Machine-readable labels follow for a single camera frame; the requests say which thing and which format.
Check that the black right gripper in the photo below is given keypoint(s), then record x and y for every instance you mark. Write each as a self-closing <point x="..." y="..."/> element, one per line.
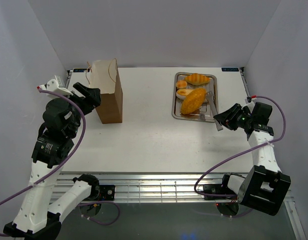
<point x="227" y="117"/>

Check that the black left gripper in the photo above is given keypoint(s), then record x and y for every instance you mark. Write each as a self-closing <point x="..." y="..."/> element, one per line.
<point x="93" y="93"/>

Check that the metal tongs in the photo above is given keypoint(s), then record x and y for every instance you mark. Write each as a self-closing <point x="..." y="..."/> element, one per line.
<point x="214" y="112"/>

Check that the breaded oval fake bread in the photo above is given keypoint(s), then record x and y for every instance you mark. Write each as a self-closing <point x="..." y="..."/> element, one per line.
<point x="193" y="101"/>

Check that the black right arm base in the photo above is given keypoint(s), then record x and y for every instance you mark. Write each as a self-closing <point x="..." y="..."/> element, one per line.
<point x="215" y="189"/>

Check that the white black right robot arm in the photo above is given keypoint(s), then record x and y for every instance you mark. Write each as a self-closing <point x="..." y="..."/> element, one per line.
<point x="265" y="186"/>

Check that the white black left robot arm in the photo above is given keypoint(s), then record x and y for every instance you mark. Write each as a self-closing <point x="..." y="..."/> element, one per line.
<point x="38" y="219"/>

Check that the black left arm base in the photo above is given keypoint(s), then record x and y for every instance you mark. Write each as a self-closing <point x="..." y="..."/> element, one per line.
<point x="105" y="192"/>

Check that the brown paper bag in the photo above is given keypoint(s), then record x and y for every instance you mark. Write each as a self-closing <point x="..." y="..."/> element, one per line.
<point x="105" y="76"/>

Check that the striped croissant fake bread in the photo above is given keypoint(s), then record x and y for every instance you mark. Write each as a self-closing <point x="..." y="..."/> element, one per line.
<point x="197" y="79"/>

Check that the long white fake bread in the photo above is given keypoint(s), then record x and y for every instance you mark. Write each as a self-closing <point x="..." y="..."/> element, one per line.
<point x="183" y="93"/>

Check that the small round fake bun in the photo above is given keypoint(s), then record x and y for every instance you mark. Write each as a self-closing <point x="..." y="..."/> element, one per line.
<point x="182" y="84"/>

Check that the metal baking tray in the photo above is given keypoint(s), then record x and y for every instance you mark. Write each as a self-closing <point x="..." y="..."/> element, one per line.
<point x="202" y="114"/>

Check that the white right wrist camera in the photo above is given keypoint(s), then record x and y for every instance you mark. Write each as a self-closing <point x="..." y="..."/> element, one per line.
<point x="249" y="99"/>

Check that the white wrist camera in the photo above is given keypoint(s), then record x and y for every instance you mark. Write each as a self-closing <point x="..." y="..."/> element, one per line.
<point x="249" y="99"/>
<point x="55" y="85"/>

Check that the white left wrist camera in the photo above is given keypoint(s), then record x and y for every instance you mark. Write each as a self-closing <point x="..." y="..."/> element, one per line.
<point x="55" y="85"/>

